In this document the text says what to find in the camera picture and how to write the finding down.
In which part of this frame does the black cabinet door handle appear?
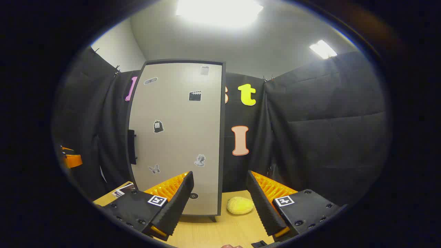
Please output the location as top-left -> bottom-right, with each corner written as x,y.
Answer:
127,129 -> 137,165

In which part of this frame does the yellow sponge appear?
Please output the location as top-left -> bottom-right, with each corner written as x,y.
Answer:
226,196 -> 255,215

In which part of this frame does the black backdrop cloth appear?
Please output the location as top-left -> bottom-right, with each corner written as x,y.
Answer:
52,46 -> 391,207

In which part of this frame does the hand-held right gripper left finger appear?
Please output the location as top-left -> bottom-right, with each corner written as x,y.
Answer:
102,171 -> 194,241

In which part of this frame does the small ceiling light panel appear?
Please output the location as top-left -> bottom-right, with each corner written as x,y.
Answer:
309,40 -> 337,59

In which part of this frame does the large ceiling light panel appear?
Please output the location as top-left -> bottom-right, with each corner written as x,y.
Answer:
176,0 -> 264,28

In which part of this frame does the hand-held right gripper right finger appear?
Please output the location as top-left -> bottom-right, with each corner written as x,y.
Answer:
246,170 -> 345,238

